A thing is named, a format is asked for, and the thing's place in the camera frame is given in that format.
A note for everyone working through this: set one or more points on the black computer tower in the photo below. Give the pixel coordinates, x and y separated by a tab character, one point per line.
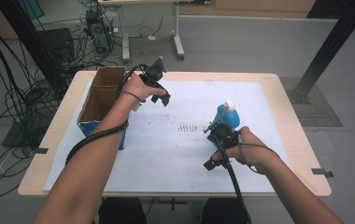
99	32

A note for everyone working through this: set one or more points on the blue cardboard box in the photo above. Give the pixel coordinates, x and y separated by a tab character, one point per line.
99	102

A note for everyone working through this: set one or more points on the person's right leg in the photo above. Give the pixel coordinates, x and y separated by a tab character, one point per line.
219	211

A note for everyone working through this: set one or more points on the person's leg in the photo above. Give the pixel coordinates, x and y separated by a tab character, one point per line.
121	211
219	211

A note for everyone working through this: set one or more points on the black metal frame post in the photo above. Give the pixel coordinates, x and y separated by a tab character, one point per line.
331	46
26	34

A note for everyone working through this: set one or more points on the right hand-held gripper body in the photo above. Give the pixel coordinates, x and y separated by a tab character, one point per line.
224	135

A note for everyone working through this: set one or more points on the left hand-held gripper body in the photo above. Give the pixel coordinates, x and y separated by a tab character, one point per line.
153	74

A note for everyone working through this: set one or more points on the black tape piece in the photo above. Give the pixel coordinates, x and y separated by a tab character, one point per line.
41	151
321	171

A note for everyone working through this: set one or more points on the person's left hand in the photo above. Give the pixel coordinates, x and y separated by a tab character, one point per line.
135	88

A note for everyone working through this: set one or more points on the person's right hand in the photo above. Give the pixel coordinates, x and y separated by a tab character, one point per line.
253	152

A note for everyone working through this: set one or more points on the black box on floor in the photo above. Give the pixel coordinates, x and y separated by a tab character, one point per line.
57	43

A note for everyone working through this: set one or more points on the dark grey floor mat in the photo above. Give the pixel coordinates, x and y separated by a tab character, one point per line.
319	109

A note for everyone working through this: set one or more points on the white desk frame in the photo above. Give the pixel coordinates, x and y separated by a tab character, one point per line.
178	40

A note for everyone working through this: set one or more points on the blue bottle with white cap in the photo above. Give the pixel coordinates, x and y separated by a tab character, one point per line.
231	118

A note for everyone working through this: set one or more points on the white paper table mat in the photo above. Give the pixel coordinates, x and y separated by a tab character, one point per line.
172	155

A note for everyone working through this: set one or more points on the person's left leg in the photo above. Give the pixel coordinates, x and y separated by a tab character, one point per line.
121	211

